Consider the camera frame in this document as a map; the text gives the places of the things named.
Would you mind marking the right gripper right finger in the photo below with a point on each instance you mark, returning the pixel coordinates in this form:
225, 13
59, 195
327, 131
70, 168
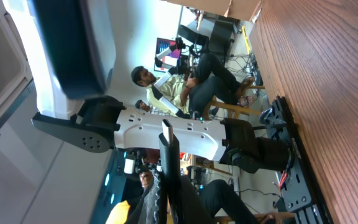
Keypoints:
193, 210

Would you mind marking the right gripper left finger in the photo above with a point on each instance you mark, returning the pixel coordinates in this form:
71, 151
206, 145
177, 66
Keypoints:
147, 208

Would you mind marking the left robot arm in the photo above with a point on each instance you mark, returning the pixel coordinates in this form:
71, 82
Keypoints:
104, 123

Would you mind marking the wooden chair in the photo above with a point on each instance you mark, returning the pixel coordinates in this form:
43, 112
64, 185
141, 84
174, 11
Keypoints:
233, 110

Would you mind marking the man in yellow shirt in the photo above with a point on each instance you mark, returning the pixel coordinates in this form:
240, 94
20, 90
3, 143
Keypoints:
211, 78

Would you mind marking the computer monitor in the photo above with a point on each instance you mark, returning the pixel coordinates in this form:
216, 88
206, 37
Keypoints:
167, 53

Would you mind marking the cardboard box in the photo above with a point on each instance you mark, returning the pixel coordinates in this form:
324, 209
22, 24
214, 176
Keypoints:
237, 9

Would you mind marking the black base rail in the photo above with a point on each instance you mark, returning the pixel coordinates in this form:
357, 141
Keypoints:
300, 191

